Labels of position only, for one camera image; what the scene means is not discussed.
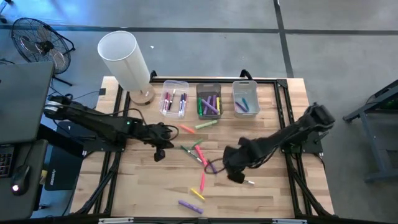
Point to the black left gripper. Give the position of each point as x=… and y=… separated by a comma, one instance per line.
x=154, y=133

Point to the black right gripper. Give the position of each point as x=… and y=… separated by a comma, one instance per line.
x=245, y=154

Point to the brown thin marker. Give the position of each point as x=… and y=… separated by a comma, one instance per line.
x=249, y=182

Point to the blue pen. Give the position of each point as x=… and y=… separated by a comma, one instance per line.
x=189, y=152

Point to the orange highlighter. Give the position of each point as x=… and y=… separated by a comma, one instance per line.
x=187, y=129

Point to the small purple highlighter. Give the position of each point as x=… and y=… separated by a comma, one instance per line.
x=213, y=167

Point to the small green highlighter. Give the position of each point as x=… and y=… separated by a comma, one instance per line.
x=197, y=143

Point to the pink highlighter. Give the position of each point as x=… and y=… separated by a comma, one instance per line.
x=202, y=182
x=201, y=155

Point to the red thin marker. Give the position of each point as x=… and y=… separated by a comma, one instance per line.
x=166, y=104
x=168, y=101

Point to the maroon thin marker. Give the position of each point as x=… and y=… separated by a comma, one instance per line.
x=163, y=102

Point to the purple thin marker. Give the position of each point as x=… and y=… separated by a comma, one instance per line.
x=181, y=104

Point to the small yellow highlighter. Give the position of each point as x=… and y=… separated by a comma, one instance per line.
x=197, y=194

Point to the light green highlighter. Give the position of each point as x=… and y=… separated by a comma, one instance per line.
x=206, y=124

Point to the blue thin marker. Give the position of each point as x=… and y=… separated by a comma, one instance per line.
x=184, y=102

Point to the black capped thin marker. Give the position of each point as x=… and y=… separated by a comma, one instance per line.
x=172, y=99

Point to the clear plastic bin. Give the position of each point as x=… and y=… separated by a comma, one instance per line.
x=182, y=87

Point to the dark purple pen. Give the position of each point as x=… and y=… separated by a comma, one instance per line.
x=241, y=106

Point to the teal pen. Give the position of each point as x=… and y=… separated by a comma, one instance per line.
x=243, y=101

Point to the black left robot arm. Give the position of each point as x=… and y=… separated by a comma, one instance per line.
x=93, y=121

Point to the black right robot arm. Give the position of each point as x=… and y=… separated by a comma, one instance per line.
x=295, y=133

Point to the grey translucent plastic bin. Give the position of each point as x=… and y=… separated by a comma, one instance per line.
x=209, y=88

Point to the black square tag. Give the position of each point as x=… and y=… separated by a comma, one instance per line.
x=102, y=91

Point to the white plastic bin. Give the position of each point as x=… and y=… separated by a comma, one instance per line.
x=245, y=90

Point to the white shade lamp wooden base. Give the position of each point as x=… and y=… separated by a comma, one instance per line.
x=124, y=59

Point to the black computer case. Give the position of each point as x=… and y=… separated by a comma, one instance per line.
x=62, y=174

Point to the dark metal cart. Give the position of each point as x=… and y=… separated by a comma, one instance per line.
x=382, y=176

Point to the black computer mouse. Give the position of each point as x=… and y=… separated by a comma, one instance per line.
x=20, y=179

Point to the black floor fan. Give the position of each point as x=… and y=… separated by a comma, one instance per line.
x=39, y=46

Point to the black keyboard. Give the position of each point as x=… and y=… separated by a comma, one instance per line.
x=5, y=161

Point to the white metal bracket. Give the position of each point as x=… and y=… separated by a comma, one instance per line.
x=115, y=221
x=289, y=221

